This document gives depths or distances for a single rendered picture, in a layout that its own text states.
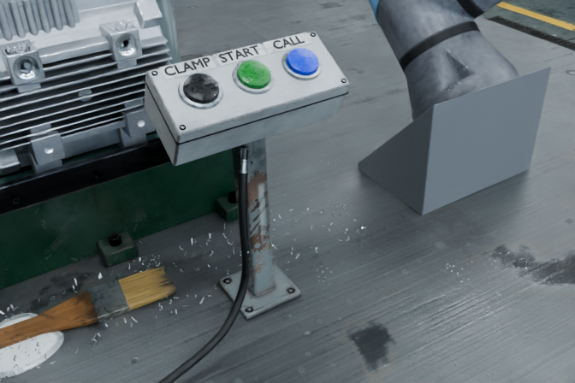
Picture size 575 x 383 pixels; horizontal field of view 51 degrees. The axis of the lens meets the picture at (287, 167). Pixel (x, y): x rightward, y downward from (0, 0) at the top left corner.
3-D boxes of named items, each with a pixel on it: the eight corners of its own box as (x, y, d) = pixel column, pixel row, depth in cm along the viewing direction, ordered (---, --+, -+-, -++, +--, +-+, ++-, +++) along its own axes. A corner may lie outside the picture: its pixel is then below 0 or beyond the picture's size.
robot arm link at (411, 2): (417, 69, 93) (380, -6, 95) (497, 20, 86) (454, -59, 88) (384, 64, 83) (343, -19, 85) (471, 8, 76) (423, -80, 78)
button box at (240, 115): (173, 168, 52) (178, 134, 47) (141, 105, 54) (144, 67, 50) (336, 116, 59) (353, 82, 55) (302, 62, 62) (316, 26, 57)
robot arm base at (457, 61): (471, 116, 93) (442, 61, 95) (544, 69, 80) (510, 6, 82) (398, 141, 86) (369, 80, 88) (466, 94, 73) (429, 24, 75)
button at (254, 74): (243, 102, 52) (247, 88, 51) (228, 75, 53) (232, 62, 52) (273, 93, 54) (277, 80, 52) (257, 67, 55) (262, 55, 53)
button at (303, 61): (293, 87, 54) (297, 74, 53) (277, 62, 56) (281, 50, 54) (320, 79, 56) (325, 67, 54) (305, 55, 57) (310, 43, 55)
